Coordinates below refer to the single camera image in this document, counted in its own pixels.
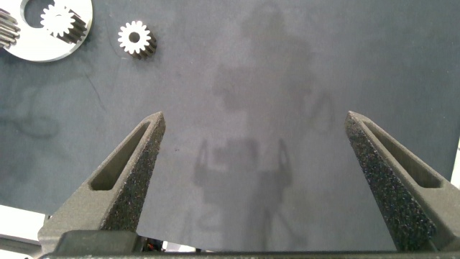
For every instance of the small steel gear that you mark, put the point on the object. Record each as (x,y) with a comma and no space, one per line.
(126,42)
(54,22)

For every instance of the large steel gear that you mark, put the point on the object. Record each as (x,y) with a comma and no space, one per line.
(7,30)

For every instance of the round white pin plate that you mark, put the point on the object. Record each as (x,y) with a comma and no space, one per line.
(36,45)

